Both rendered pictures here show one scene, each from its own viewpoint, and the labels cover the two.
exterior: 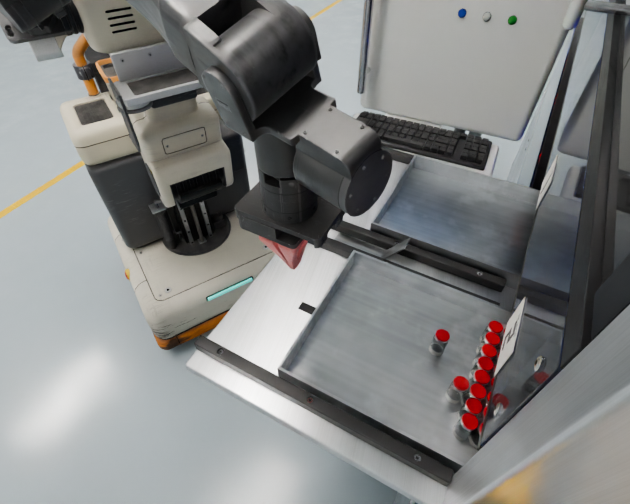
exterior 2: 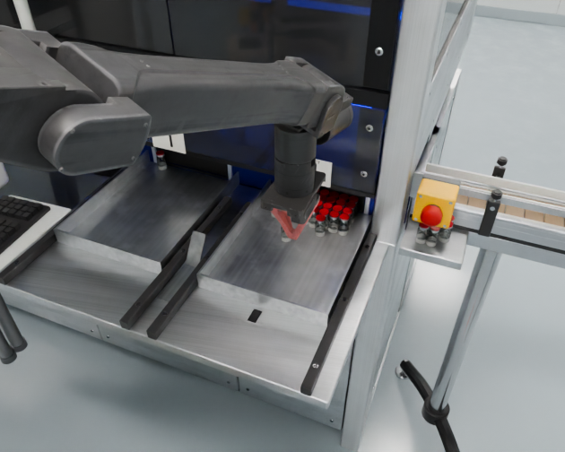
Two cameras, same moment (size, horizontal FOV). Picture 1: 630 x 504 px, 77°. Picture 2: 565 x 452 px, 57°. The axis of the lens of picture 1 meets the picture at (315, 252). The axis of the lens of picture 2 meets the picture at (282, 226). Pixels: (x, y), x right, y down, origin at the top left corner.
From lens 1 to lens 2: 0.76 m
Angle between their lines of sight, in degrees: 65
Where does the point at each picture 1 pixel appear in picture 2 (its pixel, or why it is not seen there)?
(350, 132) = not seen: hidden behind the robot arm
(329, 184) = (346, 117)
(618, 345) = (408, 71)
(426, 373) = (306, 244)
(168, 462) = not seen: outside the picture
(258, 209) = (301, 199)
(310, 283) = (225, 316)
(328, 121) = not seen: hidden behind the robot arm
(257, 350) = (303, 346)
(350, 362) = (304, 283)
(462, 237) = (172, 216)
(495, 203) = (131, 194)
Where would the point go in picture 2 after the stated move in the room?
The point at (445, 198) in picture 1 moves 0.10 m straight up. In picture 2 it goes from (117, 221) to (108, 185)
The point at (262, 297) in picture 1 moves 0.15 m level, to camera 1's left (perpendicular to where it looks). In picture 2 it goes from (244, 352) to (248, 436)
